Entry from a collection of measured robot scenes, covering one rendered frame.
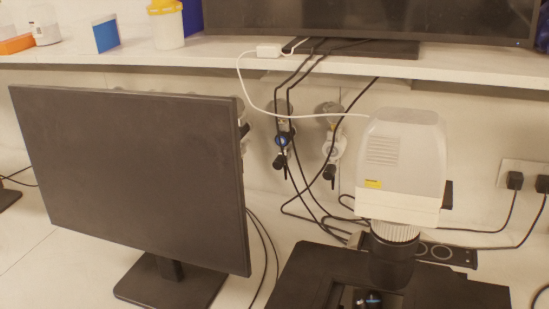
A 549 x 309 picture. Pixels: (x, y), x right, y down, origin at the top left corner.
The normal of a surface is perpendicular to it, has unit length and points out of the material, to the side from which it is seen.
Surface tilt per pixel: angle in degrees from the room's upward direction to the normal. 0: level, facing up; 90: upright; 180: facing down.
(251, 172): 90
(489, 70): 0
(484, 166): 90
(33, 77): 90
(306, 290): 0
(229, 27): 86
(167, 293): 0
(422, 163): 73
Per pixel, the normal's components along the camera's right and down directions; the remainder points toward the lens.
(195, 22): 0.93, 0.12
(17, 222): -0.07, -0.87
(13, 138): -0.36, 0.47
